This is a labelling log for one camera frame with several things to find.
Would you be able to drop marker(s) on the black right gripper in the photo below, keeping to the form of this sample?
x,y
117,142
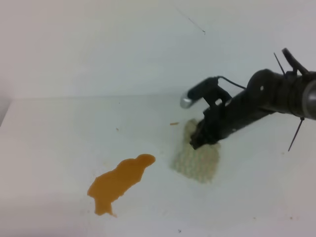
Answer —
x,y
220,121

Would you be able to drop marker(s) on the green and beige rag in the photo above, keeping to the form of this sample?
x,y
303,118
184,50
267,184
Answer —
x,y
200,164

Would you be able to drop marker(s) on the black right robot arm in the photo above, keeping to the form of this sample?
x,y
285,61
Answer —
x,y
266,93

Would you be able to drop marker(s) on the brown coffee spill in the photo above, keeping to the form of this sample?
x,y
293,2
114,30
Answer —
x,y
110,186

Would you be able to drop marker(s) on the black zip tie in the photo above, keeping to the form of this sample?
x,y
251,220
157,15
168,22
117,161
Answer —
x,y
296,132
283,72

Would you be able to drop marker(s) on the black zip tie upper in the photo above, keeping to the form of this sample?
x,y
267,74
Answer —
x,y
283,72

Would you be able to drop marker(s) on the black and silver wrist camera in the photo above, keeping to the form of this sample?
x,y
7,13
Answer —
x,y
208,89

